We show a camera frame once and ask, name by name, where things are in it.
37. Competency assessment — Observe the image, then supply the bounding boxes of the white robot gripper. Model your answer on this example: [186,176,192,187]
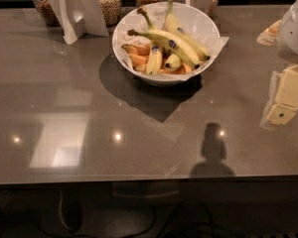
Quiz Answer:
[265,0,298,125]

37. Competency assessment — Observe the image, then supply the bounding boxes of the long yellow banana front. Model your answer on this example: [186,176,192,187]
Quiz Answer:
[127,29,200,69]

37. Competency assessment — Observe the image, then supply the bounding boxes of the small yellow banana middle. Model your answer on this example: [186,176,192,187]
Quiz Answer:
[164,54,182,71]

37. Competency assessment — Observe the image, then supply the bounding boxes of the yellow banana rear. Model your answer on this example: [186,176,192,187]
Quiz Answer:
[165,0,211,61]

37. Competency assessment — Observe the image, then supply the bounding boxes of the short yellow banana left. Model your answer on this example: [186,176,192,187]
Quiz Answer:
[146,42,163,74]

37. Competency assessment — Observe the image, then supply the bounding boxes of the white ceramic bowl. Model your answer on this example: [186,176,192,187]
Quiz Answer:
[111,1,222,86]

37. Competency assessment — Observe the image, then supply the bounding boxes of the plastic wrapped bread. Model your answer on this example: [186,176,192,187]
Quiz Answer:
[256,20,281,46]

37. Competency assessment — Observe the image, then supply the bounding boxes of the glass jar far right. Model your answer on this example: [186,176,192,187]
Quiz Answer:
[208,0,220,17]

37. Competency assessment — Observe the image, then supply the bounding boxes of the orange carrot pieces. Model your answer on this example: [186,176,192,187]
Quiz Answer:
[121,44,192,74]

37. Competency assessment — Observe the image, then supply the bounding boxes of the glass jar pale grains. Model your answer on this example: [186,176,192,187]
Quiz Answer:
[98,0,122,27]

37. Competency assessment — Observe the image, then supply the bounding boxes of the glass jar brown nuts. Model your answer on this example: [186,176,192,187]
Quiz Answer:
[32,0,60,27]

